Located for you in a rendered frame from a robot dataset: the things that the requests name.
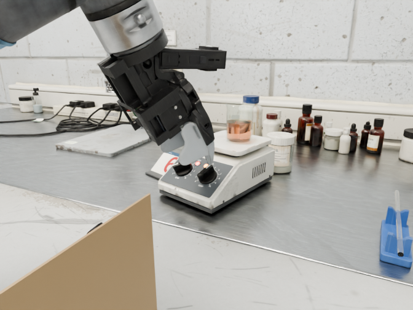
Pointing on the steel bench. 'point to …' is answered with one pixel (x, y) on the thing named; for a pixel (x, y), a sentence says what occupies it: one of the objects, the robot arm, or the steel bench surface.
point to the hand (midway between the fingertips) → (204, 151)
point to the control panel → (190, 184)
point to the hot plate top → (237, 150)
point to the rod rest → (389, 226)
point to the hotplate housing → (264, 175)
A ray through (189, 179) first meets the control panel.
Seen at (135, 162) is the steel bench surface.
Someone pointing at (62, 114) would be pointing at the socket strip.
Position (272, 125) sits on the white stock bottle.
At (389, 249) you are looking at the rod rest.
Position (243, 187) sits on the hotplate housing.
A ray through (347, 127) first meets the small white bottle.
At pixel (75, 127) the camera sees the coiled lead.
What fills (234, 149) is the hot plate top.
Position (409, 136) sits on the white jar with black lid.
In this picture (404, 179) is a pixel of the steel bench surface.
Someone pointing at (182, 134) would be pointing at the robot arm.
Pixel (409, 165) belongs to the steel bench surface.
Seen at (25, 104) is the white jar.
